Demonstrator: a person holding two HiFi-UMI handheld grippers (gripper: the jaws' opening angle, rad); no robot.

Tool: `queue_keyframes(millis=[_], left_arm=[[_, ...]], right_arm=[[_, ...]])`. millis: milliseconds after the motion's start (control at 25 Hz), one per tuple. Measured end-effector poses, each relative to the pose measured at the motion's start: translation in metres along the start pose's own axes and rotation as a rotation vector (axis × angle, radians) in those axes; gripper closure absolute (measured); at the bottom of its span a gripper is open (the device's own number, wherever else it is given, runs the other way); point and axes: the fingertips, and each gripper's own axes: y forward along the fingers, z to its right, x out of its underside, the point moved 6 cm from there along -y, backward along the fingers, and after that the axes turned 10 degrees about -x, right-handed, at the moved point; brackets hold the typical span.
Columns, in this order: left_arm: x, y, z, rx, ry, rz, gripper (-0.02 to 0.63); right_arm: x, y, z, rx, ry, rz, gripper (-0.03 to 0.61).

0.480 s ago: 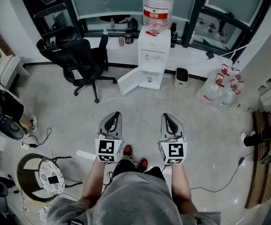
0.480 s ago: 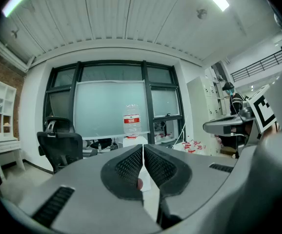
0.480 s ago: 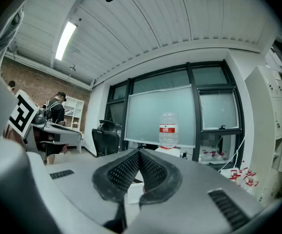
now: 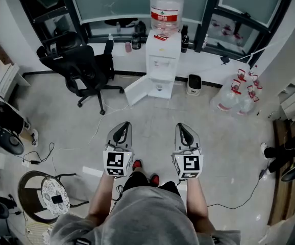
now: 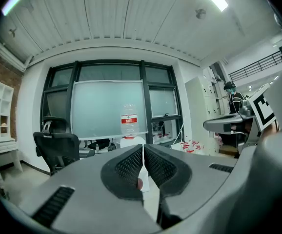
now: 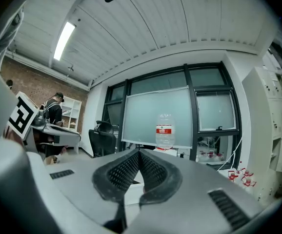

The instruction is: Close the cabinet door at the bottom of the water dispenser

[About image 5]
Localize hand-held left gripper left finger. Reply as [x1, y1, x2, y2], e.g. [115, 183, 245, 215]
[16, 144, 161, 234]

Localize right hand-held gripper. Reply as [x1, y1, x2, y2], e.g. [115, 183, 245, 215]
[202, 83, 278, 133]

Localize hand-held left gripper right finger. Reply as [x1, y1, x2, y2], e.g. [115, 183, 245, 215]
[143, 144, 240, 229]

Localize person's right forearm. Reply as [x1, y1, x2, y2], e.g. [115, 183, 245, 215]
[262, 120, 280, 137]

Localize large clear water bottle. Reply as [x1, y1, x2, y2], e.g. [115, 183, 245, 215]
[120, 103, 140, 139]

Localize white lockers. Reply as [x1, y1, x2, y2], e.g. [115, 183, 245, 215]
[184, 76, 231, 156]

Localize clear bag of empty bottles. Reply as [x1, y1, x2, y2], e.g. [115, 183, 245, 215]
[174, 138, 205, 155]

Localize black metal railing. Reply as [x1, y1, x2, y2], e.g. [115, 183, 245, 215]
[228, 48, 282, 82]

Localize frosted glass panel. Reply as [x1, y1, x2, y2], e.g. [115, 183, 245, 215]
[70, 79, 148, 141]

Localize black mesh office chair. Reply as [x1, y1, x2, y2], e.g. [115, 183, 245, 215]
[33, 131, 81, 177]

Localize black office chair with headrest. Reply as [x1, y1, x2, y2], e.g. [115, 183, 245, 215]
[41, 116, 71, 134]

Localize white desk with drawer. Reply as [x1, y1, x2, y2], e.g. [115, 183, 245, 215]
[0, 137, 24, 175]

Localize dark window frame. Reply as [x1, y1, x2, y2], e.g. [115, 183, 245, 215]
[40, 59, 183, 145]

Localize white ceiling duct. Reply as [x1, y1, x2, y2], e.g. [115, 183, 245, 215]
[0, 34, 34, 73]

